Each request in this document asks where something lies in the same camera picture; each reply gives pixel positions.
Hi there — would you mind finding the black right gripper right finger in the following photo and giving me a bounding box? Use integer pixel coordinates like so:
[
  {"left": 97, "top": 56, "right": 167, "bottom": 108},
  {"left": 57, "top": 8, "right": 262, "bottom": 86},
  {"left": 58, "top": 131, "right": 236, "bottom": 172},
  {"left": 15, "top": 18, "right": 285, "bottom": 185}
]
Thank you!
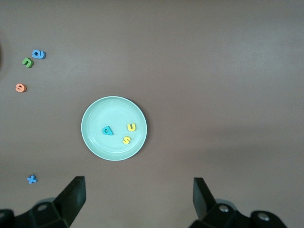
[{"left": 192, "top": 177, "right": 287, "bottom": 228}]

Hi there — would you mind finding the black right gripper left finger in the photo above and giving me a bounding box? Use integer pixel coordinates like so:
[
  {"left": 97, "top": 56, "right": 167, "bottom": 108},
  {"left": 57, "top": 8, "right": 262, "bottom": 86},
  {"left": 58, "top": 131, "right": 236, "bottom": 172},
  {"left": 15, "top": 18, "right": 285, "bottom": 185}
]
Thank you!
[{"left": 0, "top": 176, "right": 87, "bottom": 228}]

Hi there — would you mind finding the green plate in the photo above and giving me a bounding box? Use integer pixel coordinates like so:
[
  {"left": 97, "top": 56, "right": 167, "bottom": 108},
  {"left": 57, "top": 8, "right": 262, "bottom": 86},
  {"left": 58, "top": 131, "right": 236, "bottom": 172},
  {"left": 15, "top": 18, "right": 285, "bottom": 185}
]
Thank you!
[{"left": 81, "top": 95, "right": 148, "bottom": 162}]

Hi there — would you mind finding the green foam letter u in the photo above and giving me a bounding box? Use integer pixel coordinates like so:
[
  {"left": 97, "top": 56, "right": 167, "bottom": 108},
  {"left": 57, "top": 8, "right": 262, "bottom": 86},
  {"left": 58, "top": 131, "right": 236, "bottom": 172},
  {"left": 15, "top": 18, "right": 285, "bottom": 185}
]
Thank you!
[{"left": 21, "top": 57, "right": 34, "bottom": 69}]

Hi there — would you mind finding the blue foam letter a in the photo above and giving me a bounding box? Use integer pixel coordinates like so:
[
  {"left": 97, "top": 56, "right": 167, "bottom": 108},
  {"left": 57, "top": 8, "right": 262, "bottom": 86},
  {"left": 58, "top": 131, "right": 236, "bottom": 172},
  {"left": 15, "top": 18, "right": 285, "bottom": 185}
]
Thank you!
[{"left": 32, "top": 49, "right": 47, "bottom": 59}]

